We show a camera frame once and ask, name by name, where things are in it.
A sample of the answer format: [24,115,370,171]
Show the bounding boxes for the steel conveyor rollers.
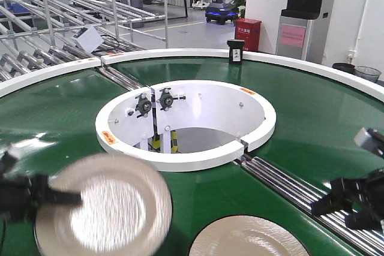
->
[96,65,146,91]
[233,154,383,255]

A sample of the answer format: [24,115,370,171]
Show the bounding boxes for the white outer conveyor rim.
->
[1,49,383,101]

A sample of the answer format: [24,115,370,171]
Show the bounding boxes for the black water dispenser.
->
[276,0,322,60]

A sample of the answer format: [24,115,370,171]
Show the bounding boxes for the white inner conveyor ring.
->
[95,80,277,173]

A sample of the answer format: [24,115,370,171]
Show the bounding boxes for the white control box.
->
[71,25,104,53]

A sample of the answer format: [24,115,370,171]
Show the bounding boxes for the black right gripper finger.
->
[310,192,353,216]

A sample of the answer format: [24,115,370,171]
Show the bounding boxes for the mesh waste bin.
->
[355,66,382,83]

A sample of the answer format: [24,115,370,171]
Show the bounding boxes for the black sensor box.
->
[227,39,245,65]

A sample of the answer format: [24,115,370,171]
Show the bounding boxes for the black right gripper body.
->
[330,168,383,217]

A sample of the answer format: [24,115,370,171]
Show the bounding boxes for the metal roller rack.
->
[1,0,168,82]

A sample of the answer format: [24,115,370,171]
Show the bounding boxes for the steel conveyor rollers left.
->
[96,65,146,91]

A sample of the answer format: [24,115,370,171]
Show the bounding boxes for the red fire extinguisher cabinet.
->
[235,18,262,52]

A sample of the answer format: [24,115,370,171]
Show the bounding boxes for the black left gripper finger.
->
[47,189,82,206]

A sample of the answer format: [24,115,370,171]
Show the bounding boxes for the blue-lit mobile robot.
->
[205,2,236,25]

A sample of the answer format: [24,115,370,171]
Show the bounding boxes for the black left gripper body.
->
[1,149,49,220]

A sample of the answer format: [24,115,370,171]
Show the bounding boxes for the steel conveyor rollers right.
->
[233,154,383,255]

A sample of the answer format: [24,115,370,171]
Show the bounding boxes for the beige textured plate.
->
[189,215,309,255]
[34,153,172,255]

